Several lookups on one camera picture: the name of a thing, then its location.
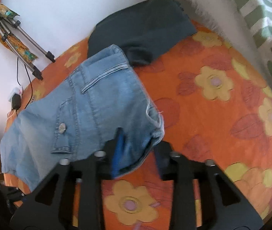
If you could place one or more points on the dark blue folded pants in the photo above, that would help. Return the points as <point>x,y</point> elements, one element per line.
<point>145,28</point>

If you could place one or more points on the white power strip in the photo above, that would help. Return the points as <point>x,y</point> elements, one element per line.
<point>15,91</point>

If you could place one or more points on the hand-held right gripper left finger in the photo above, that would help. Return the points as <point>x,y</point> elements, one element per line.
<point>118,153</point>

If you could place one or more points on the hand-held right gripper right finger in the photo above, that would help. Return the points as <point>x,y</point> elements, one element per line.
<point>160,164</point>

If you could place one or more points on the green and white patterned blanket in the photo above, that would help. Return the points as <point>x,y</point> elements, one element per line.
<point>258,16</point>

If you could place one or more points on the orange floral bedsheet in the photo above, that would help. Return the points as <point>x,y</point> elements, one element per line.
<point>210,124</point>

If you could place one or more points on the orange patterned cloth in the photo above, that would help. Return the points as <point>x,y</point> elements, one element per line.
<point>6,12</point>

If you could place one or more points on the light blue jeans pants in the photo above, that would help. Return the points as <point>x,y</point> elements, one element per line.
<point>90,105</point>

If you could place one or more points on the black power adapter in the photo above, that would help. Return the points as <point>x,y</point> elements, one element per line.
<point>16,101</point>

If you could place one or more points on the white fluffy blanket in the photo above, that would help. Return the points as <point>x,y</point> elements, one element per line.
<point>222,14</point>

